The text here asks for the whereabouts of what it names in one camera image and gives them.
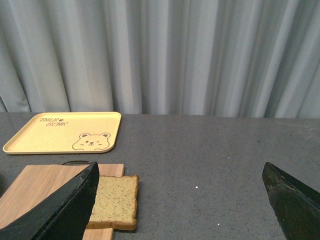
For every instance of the black cutting board handle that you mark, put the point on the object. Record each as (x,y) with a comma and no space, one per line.
(76,162)

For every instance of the wooden cutting board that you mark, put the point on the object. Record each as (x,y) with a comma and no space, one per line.
(36,182)

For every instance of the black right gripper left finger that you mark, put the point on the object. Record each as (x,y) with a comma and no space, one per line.
(63,215)

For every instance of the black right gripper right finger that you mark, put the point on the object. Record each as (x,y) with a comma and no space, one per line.
(295,204)

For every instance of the grey curtain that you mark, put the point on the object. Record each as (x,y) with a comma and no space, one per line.
(226,58)

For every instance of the yellow bear tray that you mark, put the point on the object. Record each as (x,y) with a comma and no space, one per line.
(66,133)

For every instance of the toast bread slice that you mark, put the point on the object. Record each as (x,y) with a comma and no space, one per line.
(115,203)

